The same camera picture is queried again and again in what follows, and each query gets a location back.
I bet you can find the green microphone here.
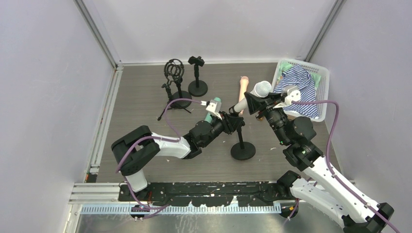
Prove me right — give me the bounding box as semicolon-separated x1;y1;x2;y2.
204;97;222;123

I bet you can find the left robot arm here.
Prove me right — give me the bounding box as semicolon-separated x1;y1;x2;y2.
111;112;244;193

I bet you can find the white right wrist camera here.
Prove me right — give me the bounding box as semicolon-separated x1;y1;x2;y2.
274;85;301;108

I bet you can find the aluminium frame rail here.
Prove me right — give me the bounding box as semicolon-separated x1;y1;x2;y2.
69;63;124;204

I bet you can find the black shock mount stand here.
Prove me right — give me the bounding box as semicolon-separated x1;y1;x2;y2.
163;59;192;108

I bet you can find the white microphone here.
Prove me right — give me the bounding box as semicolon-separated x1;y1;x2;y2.
232;81;272;114

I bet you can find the black stand with clip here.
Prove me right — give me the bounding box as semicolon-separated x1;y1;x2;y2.
188;56;208;97

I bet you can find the blue striped cloth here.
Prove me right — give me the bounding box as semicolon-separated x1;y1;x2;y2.
273;64;319;118

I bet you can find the pink microphone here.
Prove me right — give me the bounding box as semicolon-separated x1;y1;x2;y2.
239;76;249;102

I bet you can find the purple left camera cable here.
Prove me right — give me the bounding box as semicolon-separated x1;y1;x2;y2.
115;98;208;220

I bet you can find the white plastic basket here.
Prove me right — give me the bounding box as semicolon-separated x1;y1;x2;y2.
272;59;330;122

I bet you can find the green cloth in basket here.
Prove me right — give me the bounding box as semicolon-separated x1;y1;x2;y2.
275;62;322;88

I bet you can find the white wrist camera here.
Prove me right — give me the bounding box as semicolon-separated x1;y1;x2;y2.
201;100;223;120
274;85;301;108

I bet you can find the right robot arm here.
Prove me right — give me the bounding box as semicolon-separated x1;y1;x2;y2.
244;92;394;233

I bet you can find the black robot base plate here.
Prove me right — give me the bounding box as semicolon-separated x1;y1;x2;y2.
135;182;295;207

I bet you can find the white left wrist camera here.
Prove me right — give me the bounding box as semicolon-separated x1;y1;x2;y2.
201;100;223;120

